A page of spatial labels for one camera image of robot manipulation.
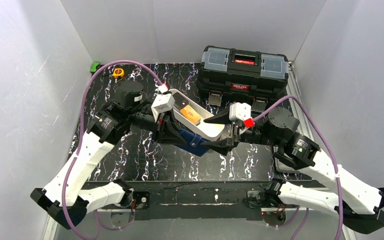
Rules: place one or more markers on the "green small object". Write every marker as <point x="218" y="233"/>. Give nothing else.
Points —
<point x="94" y="67"/>

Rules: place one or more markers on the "blue leather card holder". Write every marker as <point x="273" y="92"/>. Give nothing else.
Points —
<point x="194" y="143"/>

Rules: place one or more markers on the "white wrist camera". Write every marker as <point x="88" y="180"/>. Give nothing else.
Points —
<point x="162" y="103"/>
<point x="239" y="111"/>

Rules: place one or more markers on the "white oblong plastic tray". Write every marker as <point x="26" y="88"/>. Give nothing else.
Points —
<point x="209" y="131"/>

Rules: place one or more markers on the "orange card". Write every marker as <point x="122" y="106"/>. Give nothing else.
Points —
<point x="189" y="113"/>

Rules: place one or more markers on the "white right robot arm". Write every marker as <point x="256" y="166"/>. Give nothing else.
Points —
<point x="357" y="205"/>

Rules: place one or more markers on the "black marbled table mat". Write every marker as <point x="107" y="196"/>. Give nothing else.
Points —
<point x="137" y="158"/>

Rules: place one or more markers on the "black plastic toolbox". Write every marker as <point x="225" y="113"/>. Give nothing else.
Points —
<point x="233" y="75"/>

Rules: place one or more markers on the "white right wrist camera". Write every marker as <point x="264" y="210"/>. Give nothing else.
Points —
<point x="239" y="111"/>

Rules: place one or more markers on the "black card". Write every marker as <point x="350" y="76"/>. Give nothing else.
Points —
<point x="180" y="101"/>

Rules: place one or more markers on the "aluminium frame rail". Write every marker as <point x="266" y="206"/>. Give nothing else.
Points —
<point x="186" y="199"/>

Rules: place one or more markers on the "yellow tape measure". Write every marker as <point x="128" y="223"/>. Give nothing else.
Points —
<point x="118" y="72"/>

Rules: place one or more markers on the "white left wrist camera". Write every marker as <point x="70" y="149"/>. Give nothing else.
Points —
<point x="162" y="103"/>

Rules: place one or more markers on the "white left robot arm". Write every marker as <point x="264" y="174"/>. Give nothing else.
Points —
<point x="63" y="198"/>

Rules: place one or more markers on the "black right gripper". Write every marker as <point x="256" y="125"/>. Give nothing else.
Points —
<point x="233" y="133"/>

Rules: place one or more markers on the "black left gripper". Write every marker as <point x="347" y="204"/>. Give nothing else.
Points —
<point x="160" y="129"/>

